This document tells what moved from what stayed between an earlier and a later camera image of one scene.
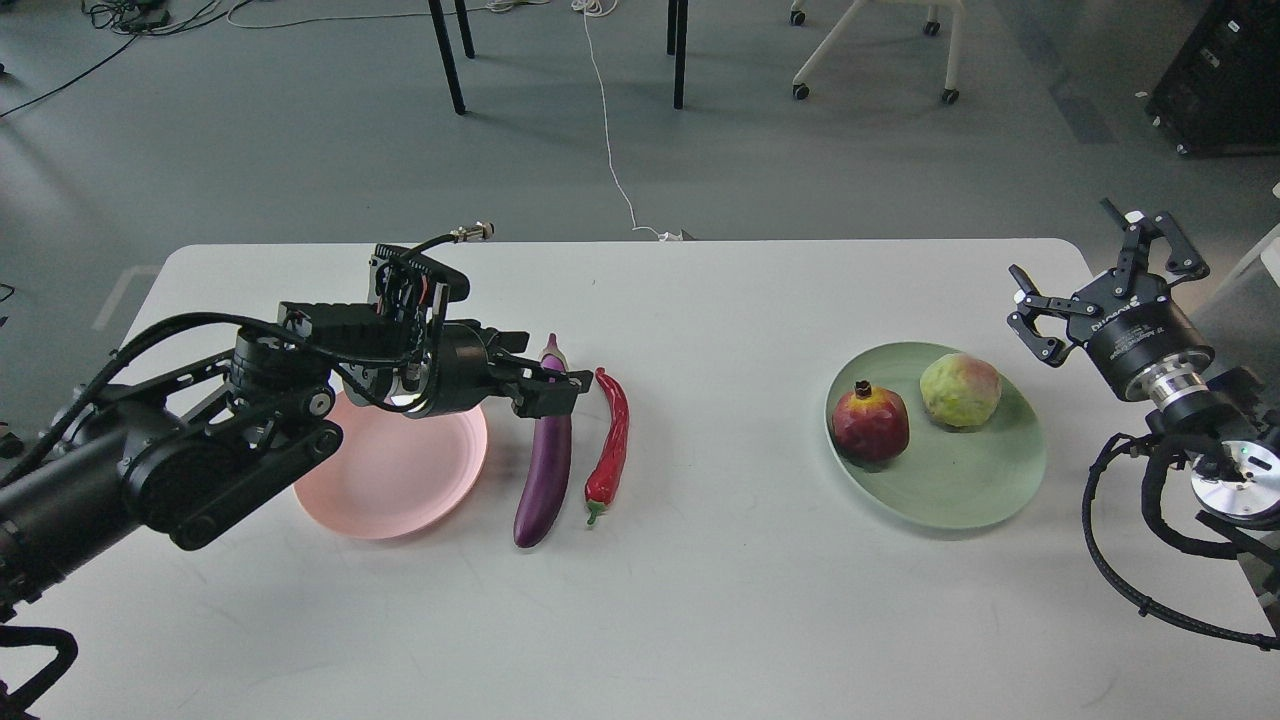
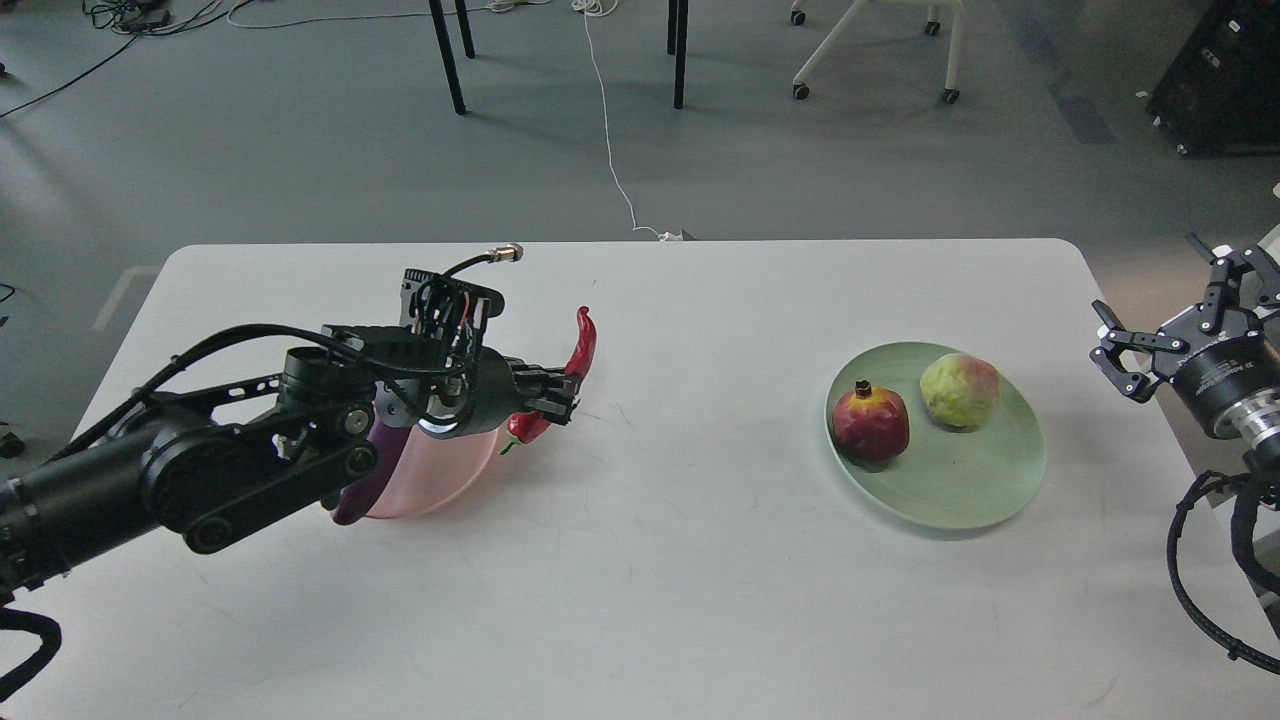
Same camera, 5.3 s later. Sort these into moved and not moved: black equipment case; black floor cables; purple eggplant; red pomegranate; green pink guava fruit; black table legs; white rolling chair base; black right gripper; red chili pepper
Moved: purple eggplant; red chili pepper; black right gripper
Not moved: green pink guava fruit; red pomegranate; black table legs; white rolling chair base; black floor cables; black equipment case
